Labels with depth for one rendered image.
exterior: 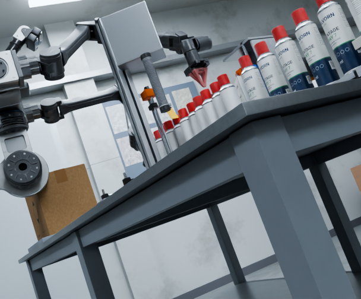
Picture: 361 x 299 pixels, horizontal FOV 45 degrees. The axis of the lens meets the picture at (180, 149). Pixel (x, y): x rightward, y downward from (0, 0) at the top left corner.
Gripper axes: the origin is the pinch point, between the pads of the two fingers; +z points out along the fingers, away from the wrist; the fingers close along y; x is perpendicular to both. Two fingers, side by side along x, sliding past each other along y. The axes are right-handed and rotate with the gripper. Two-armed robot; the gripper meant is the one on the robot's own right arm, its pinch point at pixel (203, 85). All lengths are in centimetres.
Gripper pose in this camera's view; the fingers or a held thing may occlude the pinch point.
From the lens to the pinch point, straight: 174.7
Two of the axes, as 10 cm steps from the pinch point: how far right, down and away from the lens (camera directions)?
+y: -4.7, 3.2, 8.2
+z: 3.6, 9.2, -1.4
